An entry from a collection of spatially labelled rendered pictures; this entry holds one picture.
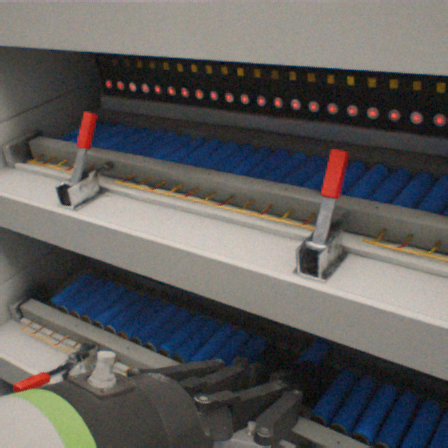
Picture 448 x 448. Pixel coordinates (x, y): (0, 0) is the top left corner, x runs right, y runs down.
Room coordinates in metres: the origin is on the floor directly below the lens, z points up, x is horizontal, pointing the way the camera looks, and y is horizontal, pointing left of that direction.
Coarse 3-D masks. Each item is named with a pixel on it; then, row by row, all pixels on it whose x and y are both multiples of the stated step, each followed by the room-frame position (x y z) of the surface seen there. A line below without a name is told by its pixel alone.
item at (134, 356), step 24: (24, 312) 0.67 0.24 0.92; (48, 312) 0.65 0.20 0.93; (48, 336) 0.63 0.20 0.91; (72, 336) 0.62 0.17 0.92; (96, 336) 0.60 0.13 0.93; (120, 360) 0.58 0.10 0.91; (144, 360) 0.55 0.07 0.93; (168, 360) 0.55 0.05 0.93; (312, 432) 0.45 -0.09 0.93; (336, 432) 0.44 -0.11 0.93
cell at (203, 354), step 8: (224, 328) 0.59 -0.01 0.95; (232, 328) 0.60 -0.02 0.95; (216, 336) 0.58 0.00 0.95; (224, 336) 0.58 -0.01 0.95; (208, 344) 0.57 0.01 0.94; (216, 344) 0.57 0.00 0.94; (224, 344) 0.58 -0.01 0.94; (200, 352) 0.56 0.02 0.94; (208, 352) 0.56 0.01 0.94; (216, 352) 0.57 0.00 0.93; (192, 360) 0.55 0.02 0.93; (200, 360) 0.55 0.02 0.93
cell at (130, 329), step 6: (156, 300) 0.66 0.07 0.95; (150, 306) 0.65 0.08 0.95; (156, 306) 0.65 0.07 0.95; (162, 306) 0.65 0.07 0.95; (144, 312) 0.64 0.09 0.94; (150, 312) 0.64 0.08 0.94; (156, 312) 0.64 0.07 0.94; (138, 318) 0.63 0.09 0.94; (144, 318) 0.63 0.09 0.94; (150, 318) 0.63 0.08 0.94; (126, 324) 0.62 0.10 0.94; (132, 324) 0.62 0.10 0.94; (138, 324) 0.62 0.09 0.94; (144, 324) 0.63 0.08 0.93; (120, 330) 0.61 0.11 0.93; (126, 330) 0.61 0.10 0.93; (132, 330) 0.61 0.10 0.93; (126, 336) 0.61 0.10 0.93
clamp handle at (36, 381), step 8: (72, 360) 0.56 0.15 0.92; (56, 368) 0.55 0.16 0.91; (64, 368) 0.55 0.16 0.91; (72, 368) 0.56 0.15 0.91; (32, 376) 0.53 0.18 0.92; (40, 376) 0.53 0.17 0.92; (48, 376) 0.53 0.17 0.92; (56, 376) 0.54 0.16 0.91; (16, 384) 0.51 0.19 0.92; (24, 384) 0.51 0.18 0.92; (32, 384) 0.52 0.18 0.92; (40, 384) 0.52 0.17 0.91; (16, 392) 0.51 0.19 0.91
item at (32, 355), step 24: (48, 264) 0.73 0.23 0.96; (72, 264) 0.76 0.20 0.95; (0, 288) 0.67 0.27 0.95; (24, 288) 0.70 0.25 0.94; (48, 288) 0.73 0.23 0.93; (0, 312) 0.67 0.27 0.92; (192, 312) 0.66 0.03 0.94; (0, 336) 0.65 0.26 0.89; (24, 336) 0.65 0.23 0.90; (264, 336) 0.60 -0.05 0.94; (0, 360) 0.62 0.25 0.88; (24, 360) 0.61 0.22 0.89; (48, 360) 0.60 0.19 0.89; (48, 384) 0.57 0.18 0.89
